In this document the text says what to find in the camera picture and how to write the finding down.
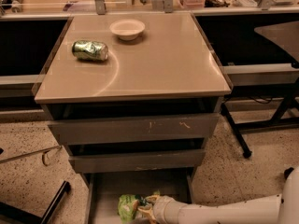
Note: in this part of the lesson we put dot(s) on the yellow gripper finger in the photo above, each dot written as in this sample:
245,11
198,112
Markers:
147,212
153,198

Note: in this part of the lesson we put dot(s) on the green rice chip bag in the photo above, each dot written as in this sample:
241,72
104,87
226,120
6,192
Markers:
128,204

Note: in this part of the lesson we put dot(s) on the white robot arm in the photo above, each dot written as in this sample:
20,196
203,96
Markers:
277,209

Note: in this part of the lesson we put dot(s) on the grey open bottom drawer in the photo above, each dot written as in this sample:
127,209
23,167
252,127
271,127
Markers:
105,190

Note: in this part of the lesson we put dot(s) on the grey middle drawer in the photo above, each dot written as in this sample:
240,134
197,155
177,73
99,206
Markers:
137,161

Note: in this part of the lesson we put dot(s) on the grey top drawer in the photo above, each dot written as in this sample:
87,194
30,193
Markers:
130,129

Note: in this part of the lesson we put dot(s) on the grey drawer cabinet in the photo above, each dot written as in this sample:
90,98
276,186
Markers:
167,70

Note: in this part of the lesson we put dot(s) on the black table leg right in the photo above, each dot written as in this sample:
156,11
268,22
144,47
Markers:
246,151

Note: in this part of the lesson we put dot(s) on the thin metal rod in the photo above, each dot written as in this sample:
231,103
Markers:
43,152

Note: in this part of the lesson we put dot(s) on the black caster wheel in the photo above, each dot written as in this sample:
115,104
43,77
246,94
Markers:
287,172

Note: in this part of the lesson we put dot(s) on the black stand leg left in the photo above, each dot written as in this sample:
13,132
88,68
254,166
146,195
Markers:
12,215

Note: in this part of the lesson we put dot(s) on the crushed green soda can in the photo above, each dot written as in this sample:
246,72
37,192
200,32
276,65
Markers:
90,50

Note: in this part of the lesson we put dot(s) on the white paper bowl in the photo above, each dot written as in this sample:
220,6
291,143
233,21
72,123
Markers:
127,30

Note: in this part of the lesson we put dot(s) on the grey side table top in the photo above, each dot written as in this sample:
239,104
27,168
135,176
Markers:
285,35

